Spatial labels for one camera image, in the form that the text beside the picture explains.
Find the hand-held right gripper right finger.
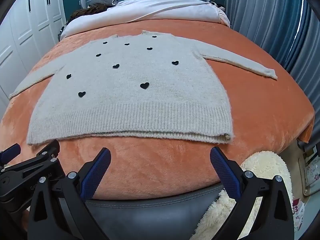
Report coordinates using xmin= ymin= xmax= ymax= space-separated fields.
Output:
xmin=209 ymin=146 xmax=295 ymax=240

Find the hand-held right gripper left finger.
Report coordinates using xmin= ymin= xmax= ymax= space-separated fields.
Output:
xmin=29 ymin=147 xmax=112 ymax=240

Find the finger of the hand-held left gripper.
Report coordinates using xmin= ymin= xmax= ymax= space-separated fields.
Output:
xmin=0 ymin=144 xmax=21 ymax=165
xmin=0 ymin=139 xmax=60 ymax=174

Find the grey sweater with black hearts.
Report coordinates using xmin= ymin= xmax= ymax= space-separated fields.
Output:
xmin=9 ymin=30 xmax=278 ymax=145

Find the cream fluffy rug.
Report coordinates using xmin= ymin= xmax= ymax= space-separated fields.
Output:
xmin=190 ymin=151 xmax=294 ymax=240

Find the orange plush blanket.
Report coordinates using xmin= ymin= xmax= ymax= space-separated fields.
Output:
xmin=0 ymin=19 xmax=315 ymax=200

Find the pink printed packet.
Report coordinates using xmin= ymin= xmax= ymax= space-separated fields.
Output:
xmin=292 ymin=197 xmax=306 ymax=233

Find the white printed box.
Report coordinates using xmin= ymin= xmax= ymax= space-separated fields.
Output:
xmin=302 ymin=147 xmax=320 ymax=196

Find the white wardrobe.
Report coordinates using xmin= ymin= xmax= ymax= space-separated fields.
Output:
xmin=0 ymin=0 xmax=67 ymax=105

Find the brown fuzzy cloth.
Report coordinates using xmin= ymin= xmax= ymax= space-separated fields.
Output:
xmin=69 ymin=5 xmax=108 ymax=22

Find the dark grey cloth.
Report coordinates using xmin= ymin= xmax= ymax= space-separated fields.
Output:
xmin=88 ymin=0 xmax=118 ymax=7

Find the blue-grey curtain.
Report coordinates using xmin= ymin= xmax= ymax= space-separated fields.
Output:
xmin=224 ymin=0 xmax=320 ymax=140

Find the white duvet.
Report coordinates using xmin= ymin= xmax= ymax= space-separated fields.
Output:
xmin=59 ymin=0 xmax=231 ymax=40

